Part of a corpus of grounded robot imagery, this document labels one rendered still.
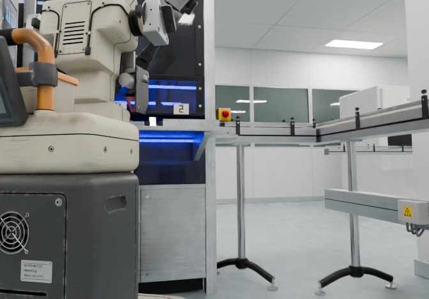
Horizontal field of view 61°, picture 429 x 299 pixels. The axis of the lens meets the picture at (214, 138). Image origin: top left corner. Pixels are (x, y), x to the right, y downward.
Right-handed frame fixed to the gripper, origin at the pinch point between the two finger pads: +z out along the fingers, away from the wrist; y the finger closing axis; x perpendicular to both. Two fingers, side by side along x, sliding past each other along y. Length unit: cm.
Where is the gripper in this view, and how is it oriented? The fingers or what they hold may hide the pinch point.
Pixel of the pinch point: (132, 110)
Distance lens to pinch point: 186.4
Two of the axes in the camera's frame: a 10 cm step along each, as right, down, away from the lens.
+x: -9.1, 0.0, -4.2
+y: -4.2, -0.4, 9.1
